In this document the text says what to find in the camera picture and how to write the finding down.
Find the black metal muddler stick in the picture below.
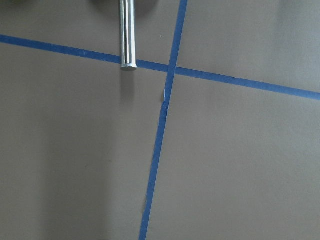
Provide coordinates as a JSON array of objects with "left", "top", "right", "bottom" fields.
[{"left": 119, "top": 0, "right": 137, "bottom": 71}]

